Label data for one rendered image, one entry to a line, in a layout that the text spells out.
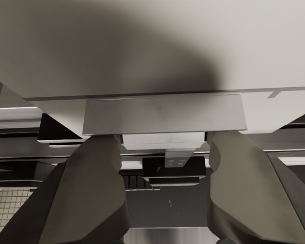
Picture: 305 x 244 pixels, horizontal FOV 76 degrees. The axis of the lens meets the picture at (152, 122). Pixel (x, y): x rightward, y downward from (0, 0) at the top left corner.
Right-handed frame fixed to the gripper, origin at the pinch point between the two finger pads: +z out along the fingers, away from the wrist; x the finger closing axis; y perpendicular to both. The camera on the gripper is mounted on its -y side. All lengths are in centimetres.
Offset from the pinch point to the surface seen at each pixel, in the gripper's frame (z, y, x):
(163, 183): 15.4, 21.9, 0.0
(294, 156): 22.1, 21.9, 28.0
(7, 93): 7.3, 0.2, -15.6
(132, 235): -0.9, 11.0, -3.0
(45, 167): 19.5, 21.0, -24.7
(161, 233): -0.8, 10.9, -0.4
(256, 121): 2.2, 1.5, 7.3
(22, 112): 6.6, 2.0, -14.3
